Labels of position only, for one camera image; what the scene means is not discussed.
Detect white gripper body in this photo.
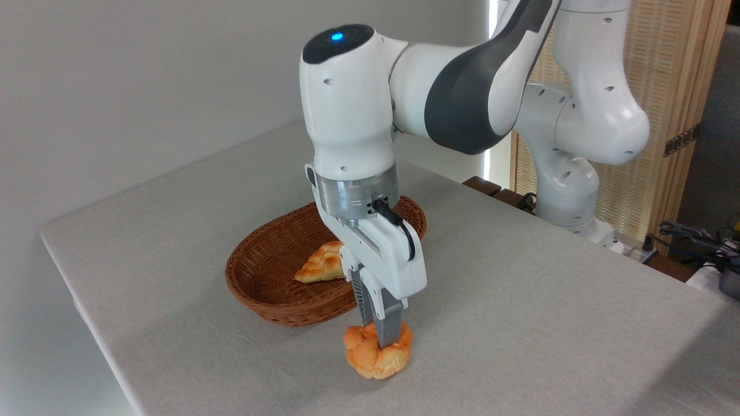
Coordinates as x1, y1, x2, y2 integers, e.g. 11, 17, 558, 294
314, 199, 428, 300

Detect ribbed grey gripper finger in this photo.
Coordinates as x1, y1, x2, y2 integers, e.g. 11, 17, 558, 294
340, 245, 379, 329
373, 283, 406, 351

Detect round knotted bread roll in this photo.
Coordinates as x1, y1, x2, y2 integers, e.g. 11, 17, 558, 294
343, 322, 413, 380

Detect long braided bread loaf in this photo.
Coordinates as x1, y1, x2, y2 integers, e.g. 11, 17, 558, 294
294, 241, 345, 284

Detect brown wicker oval basket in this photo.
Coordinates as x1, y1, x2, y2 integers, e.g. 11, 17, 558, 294
225, 195, 428, 328

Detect dark wooden furniture edge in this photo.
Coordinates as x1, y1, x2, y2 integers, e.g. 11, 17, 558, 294
462, 176, 539, 216

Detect black screen hinge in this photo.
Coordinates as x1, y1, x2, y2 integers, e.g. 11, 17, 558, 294
664, 124, 701, 158

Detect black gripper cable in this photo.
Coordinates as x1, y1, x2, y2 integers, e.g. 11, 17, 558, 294
372, 198, 417, 262

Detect black cable bundle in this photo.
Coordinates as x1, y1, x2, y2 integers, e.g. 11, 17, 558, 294
645, 215, 740, 273

